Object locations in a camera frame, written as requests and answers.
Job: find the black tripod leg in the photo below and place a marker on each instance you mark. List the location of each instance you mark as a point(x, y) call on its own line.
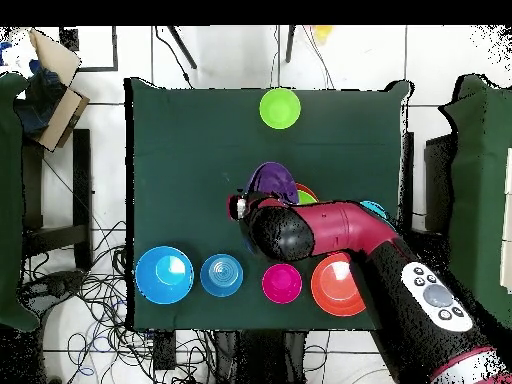
point(290, 44)
point(182, 47)

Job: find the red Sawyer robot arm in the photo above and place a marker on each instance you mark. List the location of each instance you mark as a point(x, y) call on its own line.
point(344, 228)

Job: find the yellow object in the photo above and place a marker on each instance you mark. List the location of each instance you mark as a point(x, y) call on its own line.
point(322, 32)

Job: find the large green bowl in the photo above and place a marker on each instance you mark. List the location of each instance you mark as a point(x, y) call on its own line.
point(306, 197)

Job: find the translucent blue straight-sided bowl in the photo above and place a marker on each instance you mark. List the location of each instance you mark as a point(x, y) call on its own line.
point(221, 276)

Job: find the dark blue cloth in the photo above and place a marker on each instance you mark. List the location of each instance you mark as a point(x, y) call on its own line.
point(40, 100)

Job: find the black metal frame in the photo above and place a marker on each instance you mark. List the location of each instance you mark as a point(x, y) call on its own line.
point(114, 48)

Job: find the small green bowl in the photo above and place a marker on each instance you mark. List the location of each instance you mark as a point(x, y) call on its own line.
point(280, 108)

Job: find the green cloth side table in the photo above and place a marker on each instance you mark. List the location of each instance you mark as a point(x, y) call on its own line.
point(480, 200)
point(10, 200)

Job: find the purple bowl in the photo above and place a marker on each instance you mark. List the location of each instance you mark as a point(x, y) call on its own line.
point(272, 180)

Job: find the pink bowl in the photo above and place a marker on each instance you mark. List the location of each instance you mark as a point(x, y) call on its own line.
point(282, 284)

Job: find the orange bowl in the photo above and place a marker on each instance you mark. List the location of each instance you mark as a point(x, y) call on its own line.
point(306, 187)
point(336, 292)

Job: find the small blue ribbed bowl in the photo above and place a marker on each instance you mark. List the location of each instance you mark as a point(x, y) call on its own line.
point(376, 208)

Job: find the black pedestal leg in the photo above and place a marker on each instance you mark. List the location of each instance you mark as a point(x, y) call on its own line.
point(52, 286)

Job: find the large blue bowl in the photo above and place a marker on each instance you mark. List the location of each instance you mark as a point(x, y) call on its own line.
point(164, 276)

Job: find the dark green tablecloth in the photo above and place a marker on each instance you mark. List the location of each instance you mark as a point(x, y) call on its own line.
point(180, 160)

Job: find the black stand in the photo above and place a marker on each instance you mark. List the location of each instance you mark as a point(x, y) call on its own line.
point(82, 180)

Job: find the cardboard box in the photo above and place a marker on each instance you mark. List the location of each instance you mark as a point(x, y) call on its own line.
point(60, 120)

